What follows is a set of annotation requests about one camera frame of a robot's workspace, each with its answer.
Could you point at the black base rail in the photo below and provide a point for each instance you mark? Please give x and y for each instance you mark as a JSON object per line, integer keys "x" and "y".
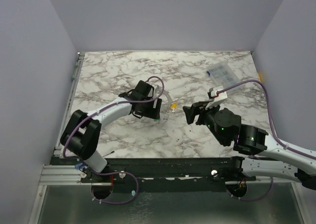
{"x": 169, "y": 174}

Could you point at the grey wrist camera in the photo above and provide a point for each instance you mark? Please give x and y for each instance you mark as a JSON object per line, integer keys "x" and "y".
{"x": 153, "y": 91}
{"x": 216, "y": 98}

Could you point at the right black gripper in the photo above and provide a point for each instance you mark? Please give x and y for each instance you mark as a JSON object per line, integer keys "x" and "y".
{"x": 198, "y": 115}

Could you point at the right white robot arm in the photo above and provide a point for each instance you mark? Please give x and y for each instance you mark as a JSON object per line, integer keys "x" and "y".
{"x": 285, "y": 160}

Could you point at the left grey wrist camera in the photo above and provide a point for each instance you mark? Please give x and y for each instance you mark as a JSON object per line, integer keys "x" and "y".
{"x": 153, "y": 91}

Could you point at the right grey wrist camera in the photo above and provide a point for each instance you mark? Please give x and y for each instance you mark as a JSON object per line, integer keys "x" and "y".
{"x": 216, "y": 98}

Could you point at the metal side rail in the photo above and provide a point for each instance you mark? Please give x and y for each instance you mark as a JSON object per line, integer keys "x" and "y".
{"x": 74, "y": 81}

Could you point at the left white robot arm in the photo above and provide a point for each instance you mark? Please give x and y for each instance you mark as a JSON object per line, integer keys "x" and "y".
{"x": 82, "y": 132}

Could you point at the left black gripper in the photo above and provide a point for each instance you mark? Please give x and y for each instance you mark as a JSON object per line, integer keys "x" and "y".
{"x": 152, "y": 113}

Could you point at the clear plastic organizer box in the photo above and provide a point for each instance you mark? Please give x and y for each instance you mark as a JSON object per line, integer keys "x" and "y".
{"x": 222, "y": 74}

